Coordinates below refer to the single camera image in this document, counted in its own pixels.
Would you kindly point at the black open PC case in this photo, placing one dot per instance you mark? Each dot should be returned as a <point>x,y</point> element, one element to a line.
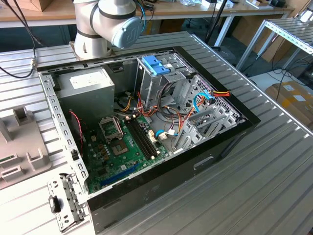
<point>159,193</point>

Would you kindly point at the large brown cardboard sheet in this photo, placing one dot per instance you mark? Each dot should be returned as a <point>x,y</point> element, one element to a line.
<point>244,29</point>

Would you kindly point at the grey parts rack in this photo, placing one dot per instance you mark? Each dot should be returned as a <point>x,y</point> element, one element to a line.
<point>22,144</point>

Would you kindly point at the thin RAM stick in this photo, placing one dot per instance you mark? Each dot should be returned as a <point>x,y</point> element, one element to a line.
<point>4,160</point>

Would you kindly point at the grey power supply unit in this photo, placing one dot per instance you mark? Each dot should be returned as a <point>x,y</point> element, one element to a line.
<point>85,102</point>

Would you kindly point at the blue plastic bay latch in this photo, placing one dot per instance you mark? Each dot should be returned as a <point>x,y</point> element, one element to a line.
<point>150,64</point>

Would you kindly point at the CPU socket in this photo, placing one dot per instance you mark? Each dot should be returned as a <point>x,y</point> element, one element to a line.
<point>119,148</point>

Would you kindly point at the grey metal disk bay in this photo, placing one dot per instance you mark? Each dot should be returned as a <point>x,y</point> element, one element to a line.
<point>193,137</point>

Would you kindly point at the black case fan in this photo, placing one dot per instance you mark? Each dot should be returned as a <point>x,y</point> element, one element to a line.
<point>77,142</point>

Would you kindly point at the long wooden desk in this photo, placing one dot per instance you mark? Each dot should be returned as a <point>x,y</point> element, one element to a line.
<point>195,11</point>

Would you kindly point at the grey metal drive cage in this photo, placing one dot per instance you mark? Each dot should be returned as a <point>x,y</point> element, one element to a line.
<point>149,88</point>

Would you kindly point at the green motherboard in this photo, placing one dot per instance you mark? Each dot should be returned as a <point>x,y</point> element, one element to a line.
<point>115,166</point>

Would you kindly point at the white-framed metal slat table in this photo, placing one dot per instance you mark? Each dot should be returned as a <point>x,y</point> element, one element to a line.
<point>288,30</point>

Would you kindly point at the small cardboard box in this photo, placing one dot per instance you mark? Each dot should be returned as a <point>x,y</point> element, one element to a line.
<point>36,5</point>

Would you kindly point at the blue expansion slot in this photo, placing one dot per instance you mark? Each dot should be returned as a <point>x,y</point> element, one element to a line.
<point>119,175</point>

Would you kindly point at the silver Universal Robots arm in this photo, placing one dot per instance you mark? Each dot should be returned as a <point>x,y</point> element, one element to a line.
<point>110,22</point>

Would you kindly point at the black RAM slot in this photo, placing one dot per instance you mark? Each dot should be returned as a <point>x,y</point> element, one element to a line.
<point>138,139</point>
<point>143,137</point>
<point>146,136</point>

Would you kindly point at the grey card retention bracket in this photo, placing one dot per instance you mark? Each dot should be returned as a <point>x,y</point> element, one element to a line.
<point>73,193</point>

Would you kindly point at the labelled cardboard boxes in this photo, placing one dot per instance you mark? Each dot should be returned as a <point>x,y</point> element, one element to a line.
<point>293,102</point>

